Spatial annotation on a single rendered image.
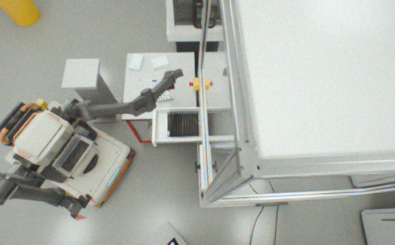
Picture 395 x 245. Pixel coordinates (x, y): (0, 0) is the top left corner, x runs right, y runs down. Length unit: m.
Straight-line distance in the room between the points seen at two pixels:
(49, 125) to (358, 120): 1.28
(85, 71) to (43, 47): 1.51
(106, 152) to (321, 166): 2.05
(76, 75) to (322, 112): 1.94
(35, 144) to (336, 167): 1.25
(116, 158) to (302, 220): 1.89
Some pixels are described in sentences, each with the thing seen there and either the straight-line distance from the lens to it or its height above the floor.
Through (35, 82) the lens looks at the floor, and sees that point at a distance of 3.41.
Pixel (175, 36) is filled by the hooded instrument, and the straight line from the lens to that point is 2.14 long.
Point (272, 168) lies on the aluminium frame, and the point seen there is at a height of 1.98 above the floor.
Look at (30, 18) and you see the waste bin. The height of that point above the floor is 0.09.
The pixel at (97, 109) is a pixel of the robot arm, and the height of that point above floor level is 1.32.
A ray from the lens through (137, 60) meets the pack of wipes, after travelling 2.11.
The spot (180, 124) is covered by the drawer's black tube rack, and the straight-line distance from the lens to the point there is 1.70.
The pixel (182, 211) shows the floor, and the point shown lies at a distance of 2.48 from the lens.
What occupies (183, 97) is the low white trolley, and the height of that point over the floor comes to 0.76.
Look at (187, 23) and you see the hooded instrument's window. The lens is 2.06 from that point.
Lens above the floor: 2.48
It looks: 68 degrees down
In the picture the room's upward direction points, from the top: 5 degrees clockwise
